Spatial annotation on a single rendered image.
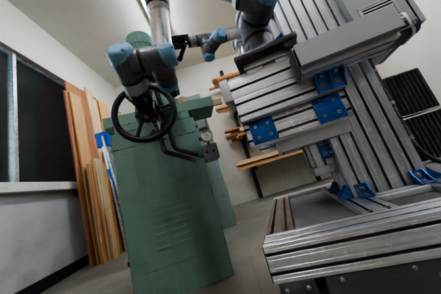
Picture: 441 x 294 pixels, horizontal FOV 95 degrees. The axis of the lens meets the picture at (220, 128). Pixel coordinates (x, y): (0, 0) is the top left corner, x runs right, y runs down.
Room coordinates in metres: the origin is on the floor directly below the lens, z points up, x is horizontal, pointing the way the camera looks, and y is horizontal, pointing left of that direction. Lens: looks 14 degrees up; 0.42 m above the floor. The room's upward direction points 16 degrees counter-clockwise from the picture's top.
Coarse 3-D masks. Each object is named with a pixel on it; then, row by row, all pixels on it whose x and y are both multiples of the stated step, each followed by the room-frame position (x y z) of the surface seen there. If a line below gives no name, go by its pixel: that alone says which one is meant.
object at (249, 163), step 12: (216, 84) 3.18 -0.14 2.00; (216, 108) 3.05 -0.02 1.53; (228, 108) 3.13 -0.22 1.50; (228, 132) 3.15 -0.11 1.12; (240, 132) 3.04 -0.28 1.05; (264, 156) 3.06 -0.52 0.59; (276, 156) 3.15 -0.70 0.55; (288, 156) 3.21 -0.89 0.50; (240, 168) 3.03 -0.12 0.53; (252, 168) 3.24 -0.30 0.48
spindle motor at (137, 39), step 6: (132, 36) 1.10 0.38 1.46; (138, 36) 1.11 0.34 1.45; (144, 36) 1.13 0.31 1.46; (126, 42) 1.13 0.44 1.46; (132, 42) 1.10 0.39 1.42; (138, 42) 1.10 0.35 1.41; (144, 42) 1.12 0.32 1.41; (150, 42) 1.16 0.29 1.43; (138, 48) 1.11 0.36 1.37; (150, 72) 1.14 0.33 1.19
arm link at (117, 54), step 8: (112, 48) 0.48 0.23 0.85; (120, 48) 0.48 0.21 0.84; (128, 48) 0.48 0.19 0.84; (112, 56) 0.47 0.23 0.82; (120, 56) 0.48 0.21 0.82; (128, 56) 0.49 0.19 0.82; (136, 56) 0.50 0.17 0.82; (112, 64) 0.50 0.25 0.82; (120, 64) 0.49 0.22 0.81; (128, 64) 0.50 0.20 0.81; (136, 64) 0.51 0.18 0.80; (120, 72) 0.52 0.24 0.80; (128, 72) 0.52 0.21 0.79; (136, 72) 0.53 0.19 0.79; (120, 80) 0.55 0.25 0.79; (128, 80) 0.54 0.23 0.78; (136, 80) 0.55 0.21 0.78
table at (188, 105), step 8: (208, 96) 1.09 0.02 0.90; (176, 104) 1.05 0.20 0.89; (184, 104) 1.06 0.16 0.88; (192, 104) 1.07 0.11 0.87; (200, 104) 1.08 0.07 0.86; (208, 104) 1.08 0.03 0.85; (168, 112) 1.01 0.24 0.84; (192, 112) 1.11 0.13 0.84; (200, 112) 1.15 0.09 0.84; (208, 112) 1.19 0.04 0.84; (104, 120) 0.98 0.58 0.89; (120, 120) 1.00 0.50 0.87; (128, 120) 1.00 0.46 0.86; (136, 120) 1.01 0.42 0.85; (104, 128) 0.98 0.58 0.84; (112, 128) 1.00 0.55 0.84
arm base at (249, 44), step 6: (258, 30) 0.67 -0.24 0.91; (264, 30) 0.67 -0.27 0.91; (252, 36) 0.68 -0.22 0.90; (258, 36) 0.67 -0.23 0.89; (264, 36) 0.66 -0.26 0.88; (270, 36) 0.68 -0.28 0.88; (246, 42) 0.70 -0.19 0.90; (252, 42) 0.68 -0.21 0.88; (258, 42) 0.66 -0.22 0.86; (264, 42) 0.65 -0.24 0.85; (246, 48) 0.71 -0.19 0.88; (252, 48) 0.67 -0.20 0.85
